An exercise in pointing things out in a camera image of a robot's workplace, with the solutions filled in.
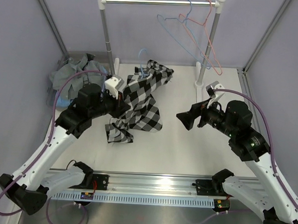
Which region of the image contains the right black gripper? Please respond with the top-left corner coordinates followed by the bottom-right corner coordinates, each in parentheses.
top-left (175, 94), bottom-right (238, 138)

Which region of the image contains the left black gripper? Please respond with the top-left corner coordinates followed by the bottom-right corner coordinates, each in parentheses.
top-left (89, 87), bottom-right (132, 121)

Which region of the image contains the black white checkered shirt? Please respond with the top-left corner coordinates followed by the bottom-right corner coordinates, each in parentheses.
top-left (105, 59), bottom-right (174, 143)

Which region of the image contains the blue hanger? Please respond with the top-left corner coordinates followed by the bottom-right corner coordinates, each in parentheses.
top-left (156, 0), bottom-right (214, 68)
top-left (138, 48), bottom-right (149, 79)

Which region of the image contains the light blue shirt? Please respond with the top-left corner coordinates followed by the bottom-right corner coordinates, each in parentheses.
top-left (56, 91), bottom-right (73, 108)

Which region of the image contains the grey shirt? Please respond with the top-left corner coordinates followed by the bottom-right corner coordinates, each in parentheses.
top-left (49, 53), bottom-right (108, 101)

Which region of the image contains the pink wire hanger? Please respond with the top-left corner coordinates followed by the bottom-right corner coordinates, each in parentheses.
top-left (179, 5), bottom-right (223, 76)

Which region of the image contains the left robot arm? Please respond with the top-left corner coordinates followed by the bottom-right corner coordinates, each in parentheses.
top-left (0, 83), bottom-right (130, 215)

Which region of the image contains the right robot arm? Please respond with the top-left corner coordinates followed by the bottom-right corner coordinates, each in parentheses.
top-left (176, 100), bottom-right (298, 224)

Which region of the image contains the white and silver clothes rack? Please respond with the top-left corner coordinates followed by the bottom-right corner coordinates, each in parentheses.
top-left (97, 0), bottom-right (226, 102)

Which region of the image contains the clear grey plastic bin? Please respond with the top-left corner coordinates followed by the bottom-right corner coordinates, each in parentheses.
top-left (46, 52), bottom-right (109, 107)

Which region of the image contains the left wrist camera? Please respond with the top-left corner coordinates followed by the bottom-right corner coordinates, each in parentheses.
top-left (104, 75), bottom-right (125, 99)

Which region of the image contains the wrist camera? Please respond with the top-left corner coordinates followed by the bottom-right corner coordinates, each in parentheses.
top-left (206, 81), bottom-right (224, 109)
top-left (104, 75), bottom-right (125, 99)

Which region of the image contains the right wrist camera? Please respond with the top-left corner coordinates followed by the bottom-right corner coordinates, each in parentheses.
top-left (206, 81), bottom-right (224, 109)

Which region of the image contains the aluminium mounting rail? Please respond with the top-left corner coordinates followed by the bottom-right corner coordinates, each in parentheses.
top-left (42, 167), bottom-right (266, 200)

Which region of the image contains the slotted cable duct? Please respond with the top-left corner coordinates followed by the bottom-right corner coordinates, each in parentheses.
top-left (52, 190), bottom-right (215, 208)

